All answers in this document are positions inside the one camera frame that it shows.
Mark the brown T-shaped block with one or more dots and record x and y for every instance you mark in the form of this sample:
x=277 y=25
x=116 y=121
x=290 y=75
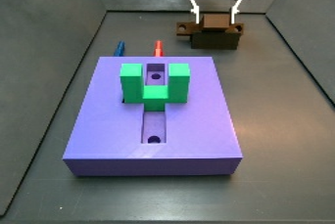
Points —
x=210 y=23

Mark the black angle fixture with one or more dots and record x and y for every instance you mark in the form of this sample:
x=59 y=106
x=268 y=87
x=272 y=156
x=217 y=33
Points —
x=214 y=40

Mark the red peg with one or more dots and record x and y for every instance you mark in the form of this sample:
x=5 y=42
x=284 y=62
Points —
x=158 y=51

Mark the blue peg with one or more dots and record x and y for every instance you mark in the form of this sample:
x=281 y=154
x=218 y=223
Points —
x=119 y=49

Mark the green U-shaped block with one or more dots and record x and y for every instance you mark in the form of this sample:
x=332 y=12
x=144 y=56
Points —
x=155 y=95

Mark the purple base block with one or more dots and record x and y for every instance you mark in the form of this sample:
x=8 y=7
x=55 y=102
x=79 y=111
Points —
x=119 y=140

